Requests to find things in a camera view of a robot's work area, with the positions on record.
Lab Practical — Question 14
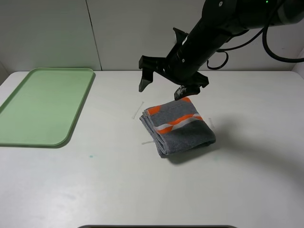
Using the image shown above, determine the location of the white tape strip right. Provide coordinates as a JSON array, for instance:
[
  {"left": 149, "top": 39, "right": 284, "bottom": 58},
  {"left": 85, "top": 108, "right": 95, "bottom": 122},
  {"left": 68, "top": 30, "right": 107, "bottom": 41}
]
[{"left": 208, "top": 118, "right": 215, "bottom": 129}]

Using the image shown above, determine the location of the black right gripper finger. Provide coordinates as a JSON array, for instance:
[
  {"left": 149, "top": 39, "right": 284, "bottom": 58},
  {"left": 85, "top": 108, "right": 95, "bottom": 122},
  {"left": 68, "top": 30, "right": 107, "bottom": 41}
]
[
  {"left": 139, "top": 68, "right": 153, "bottom": 92},
  {"left": 174, "top": 85, "right": 200, "bottom": 101}
]

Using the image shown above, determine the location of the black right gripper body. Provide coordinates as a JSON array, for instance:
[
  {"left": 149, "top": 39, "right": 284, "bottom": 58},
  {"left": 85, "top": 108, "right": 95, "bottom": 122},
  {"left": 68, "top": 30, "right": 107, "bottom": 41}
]
[{"left": 139, "top": 28, "right": 209, "bottom": 88}]

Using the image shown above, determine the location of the grey orange striped towel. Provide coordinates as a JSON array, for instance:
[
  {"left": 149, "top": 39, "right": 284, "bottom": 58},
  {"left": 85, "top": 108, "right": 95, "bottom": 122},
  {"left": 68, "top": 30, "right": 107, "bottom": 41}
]
[{"left": 140, "top": 97, "right": 216, "bottom": 157}]

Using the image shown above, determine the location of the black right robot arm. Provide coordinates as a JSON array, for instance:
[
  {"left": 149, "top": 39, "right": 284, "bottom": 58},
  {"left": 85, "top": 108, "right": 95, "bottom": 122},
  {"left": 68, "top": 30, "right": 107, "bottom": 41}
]
[{"left": 139, "top": 0, "right": 304, "bottom": 100}]

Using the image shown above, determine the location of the green plastic tray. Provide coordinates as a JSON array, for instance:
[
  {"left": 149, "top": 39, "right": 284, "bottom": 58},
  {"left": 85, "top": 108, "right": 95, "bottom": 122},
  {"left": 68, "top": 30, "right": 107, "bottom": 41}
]
[{"left": 0, "top": 68, "right": 95, "bottom": 148}]

